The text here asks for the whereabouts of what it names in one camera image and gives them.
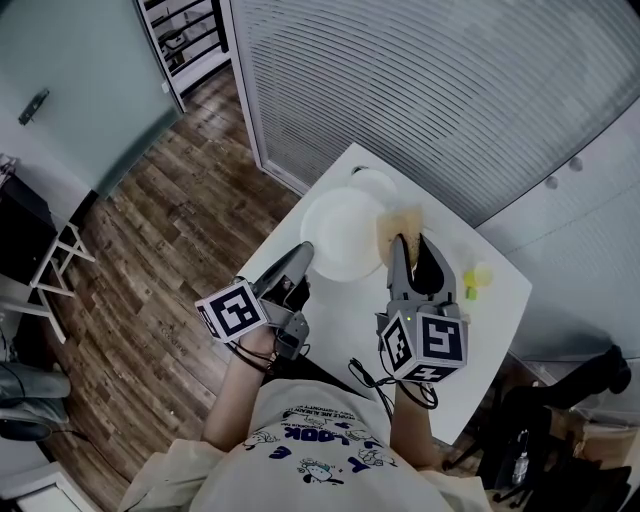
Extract grey chair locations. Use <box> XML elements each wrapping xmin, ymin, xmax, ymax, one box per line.
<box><xmin>0</xmin><ymin>360</ymin><xmax>72</xmax><ymax>442</ymax></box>

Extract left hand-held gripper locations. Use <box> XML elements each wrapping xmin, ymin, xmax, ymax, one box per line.
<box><xmin>194</xmin><ymin>241</ymin><xmax>316</xmax><ymax>361</ymax></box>

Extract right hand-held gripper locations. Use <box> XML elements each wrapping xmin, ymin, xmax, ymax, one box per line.
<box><xmin>374</xmin><ymin>233</ymin><xmax>470</xmax><ymax>384</ymax></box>

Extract brown yellow scrubbing sponge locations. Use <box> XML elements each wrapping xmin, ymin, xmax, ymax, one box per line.
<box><xmin>375</xmin><ymin>202</ymin><xmax>427</xmax><ymax>269</ymax></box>

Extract white window blinds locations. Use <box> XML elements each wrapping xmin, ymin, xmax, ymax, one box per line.
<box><xmin>227</xmin><ymin>0</ymin><xmax>640</xmax><ymax>229</ymax></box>

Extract black door handle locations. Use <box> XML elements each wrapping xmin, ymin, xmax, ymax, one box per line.
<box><xmin>17</xmin><ymin>88</ymin><xmax>51</xmax><ymax>127</ymax></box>

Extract cream printed shirt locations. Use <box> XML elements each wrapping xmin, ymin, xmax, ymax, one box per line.
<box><xmin>118</xmin><ymin>377</ymin><xmax>497</xmax><ymax>512</ymax></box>

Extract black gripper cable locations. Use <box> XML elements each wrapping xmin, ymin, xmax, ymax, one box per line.
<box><xmin>347</xmin><ymin>356</ymin><xmax>440</xmax><ymax>422</ymax></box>
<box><xmin>227</xmin><ymin>341</ymin><xmax>312</xmax><ymax>377</ymax></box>

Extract white cabinet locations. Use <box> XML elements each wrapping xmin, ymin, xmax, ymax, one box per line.
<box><xmin>473</xmin><ymin>112</ymin><xmax>640</xmax><ymax>362</ymax></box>

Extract black box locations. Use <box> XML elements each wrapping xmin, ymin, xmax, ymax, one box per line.
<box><xmin>0</xmin><ymin>173</ymin><xmax>60</xmax><ymax>287</ymax></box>

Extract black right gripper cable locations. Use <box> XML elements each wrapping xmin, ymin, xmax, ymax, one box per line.
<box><xmin>347</xmin><ymin>356</ymin><xmax>440</xmax><ymax>422</ymax></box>

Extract cardboard box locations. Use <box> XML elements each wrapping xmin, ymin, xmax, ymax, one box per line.
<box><xmin>572</xmin><ymin>420</ymin><xmax>640</xmax><ymax>474</ymax></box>

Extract yellow green small bottle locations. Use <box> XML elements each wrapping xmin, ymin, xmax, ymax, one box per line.
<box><xmin>461</xmin><ymin>261</ymin><xmax>496</xmax><ymax>302</ymax></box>

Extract frosted glass door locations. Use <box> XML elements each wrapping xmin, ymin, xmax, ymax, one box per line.
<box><xmin>0</xmin><ymin>0</ymin><xmax>185</xmax><ymax>201</ymax></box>

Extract small white bowl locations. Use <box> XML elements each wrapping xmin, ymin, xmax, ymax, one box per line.
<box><xmin>348</xmin><ymin>167</ymin><xmax>400</xmax><ymax>207</ymax></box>

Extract person's right forearm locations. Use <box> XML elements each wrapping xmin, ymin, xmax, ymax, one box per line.
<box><xmin>388</xmin><ymin>378</ymin><xmax>445</xmax><ymax>472</ymax></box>

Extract large white plate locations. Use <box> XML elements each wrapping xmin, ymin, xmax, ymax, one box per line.
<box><xmin>299</xmin><ymin>186</ymin><xmax>389</xmax><ymax>282</ymax></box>

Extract person's left forearm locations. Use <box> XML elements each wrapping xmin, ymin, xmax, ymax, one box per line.
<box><xmin>201</xmin><ymin>328</ymin><xmax>277</xmax><ymax>454</ymax></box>

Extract white folding stand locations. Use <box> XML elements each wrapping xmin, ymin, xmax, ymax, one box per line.
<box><xmin>28</xmin><ymin>221</ymin><xmax>97</xmax><ymax>346</ymax></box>

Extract clear bottle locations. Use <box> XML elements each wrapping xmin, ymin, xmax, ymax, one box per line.
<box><xmin>510</xmin><ymin>428</ymin><xmax>532</xmax><ymax>487</ymax></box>

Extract black chair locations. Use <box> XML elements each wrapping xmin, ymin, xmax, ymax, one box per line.
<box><xmin>469</xmin><ymin>343</ymin><xmax>634</xmax><ymax>507</ymax></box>

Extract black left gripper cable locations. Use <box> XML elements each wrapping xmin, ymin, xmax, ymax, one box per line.
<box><xmin>227</xmin><ymin>341</ymin><xmax>312</xmax><ymax>377</ymax></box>

